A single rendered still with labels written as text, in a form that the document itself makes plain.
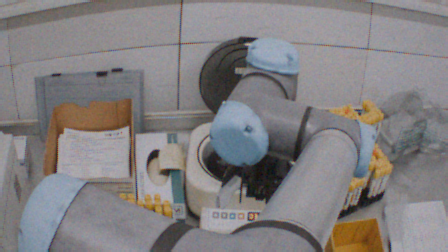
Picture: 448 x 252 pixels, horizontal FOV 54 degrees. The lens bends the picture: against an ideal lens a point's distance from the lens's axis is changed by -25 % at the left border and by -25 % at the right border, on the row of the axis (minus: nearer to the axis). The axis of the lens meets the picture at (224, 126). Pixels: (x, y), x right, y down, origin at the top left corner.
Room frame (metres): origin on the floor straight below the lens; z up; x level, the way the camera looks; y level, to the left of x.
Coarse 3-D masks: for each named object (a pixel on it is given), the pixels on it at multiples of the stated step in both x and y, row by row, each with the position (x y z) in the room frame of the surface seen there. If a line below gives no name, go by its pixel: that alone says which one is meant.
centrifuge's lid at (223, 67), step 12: (240, 36) 1.13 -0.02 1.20; (216, 48) 1.13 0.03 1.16; (228, 48) 1.16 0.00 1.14; (240, 48) 1.16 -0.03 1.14; (204, 60) 1.13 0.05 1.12; (216, 60) 1.16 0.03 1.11; (228, 60) 1.17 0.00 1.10; (240, 60) 1.17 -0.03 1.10; (204, 72) 1.14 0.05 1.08; (216, 72) 1.15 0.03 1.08; (228, 72) 1.16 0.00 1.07; (240, 72) 1.17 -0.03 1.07; (204, 84) 1.13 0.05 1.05; (216, 84) 1.15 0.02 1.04; (228, 84) 1.16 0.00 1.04; (204, 96) 1.11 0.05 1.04; (216, 96) 1.14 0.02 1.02; (228, 96) 1.14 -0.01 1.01; (216, 108) 1.11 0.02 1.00
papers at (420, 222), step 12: (420, 204) 0.89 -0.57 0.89; (432, 204) 0.88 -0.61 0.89; (408, 216) 0.84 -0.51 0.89; (420, 216) 0.84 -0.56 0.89; (432, 216) 0.84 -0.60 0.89; (444, 216) 0.83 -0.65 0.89; (408, 228) 0.80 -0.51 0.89; (420, 228) 0.79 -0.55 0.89; (432, 228) 0.79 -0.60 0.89; (444, 228) 0.78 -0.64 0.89; (408, 240) 0.75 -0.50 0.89; (420, 240) 0.75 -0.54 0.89; (432, 240) 0.74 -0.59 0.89; (444, 240) 0.74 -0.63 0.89
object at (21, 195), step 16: (0, 144) 0.72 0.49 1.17; (0, 160) 0.67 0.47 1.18; (16, 160) 0.74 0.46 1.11; (0, 176) 0.62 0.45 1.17; (16, 176) 0.71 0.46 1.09; (0, 192) 0.58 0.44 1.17; (16, 192) 0.67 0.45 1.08; (0, 208) 0.54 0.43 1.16; (16, 208) 0.63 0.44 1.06; (0, 224) 0.51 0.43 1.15; (16, 224) 0.59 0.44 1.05; (0, 240) 0.49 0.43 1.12; (16, 240) 0.55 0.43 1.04
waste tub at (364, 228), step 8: (376, 216) 0.78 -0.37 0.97; (336, 224) 0.76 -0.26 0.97; (344, 224) 0.76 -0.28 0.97; (352, 224) 0.77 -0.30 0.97; (360, 224) 0.77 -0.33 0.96; (368, 224) 0.77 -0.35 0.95; (376, 224) 0.76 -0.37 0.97; (336, 232) 0.76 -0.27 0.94; (344, 232) 0.76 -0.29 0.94; (352, 232) 0.77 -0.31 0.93; (360, 232) 0.77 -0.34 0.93; (368, 232) 0.77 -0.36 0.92; (376, 232) 0.74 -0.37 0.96; (328, 240) 0.73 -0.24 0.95; (336, 240) 0.76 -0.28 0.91; (344, 240) 0.76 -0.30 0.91; (352, 240) 0.77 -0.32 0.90; (360, 240) 0.77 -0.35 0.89; (368, 240) 0.76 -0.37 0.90; (376, 240) 0.72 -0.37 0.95; (328, 248) 0.71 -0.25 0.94; (336, 248) 0.76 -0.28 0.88; (344, 248) 0.76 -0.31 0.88; (352, 248) 0.75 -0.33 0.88; (360, 248) 0.75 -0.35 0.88; (368, 248) 0.74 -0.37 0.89; (376, 248) 0.70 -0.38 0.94; (384, 248) 0.67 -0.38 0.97
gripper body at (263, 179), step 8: (264, 160) 0.64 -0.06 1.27; (272, 160) 0.64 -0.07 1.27; (280, 160) 0.69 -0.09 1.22; (248, 168) 0.67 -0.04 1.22; (256, 168) 0.66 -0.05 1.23; (264, 168) 0.64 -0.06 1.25; (272, 168) 0.66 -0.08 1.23; (280, 168) 0.67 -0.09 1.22; (248, 176) 0.66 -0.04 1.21; (256, 176) 0.65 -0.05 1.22; (264, 176) 0.64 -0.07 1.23; (272, 176) 0.65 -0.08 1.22; (280, 176) 0.66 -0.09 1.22; (240, 184) 0.64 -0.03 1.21; (248, 184) 0.66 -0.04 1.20; (256, 184) 0.64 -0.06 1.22; (264, 184) 0.64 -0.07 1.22; (272, 184) 0.64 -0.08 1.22; (280, 184) 0.64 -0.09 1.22; (240, 192) 0.64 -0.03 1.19; (248, 192) 0.65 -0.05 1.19; (256, 192) 0.66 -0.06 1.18; (264, 192) 0.66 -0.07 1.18; (272, 192) 0.64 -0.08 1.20; (240, 200) 0.64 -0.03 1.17; (256, 200) 0.65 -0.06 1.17
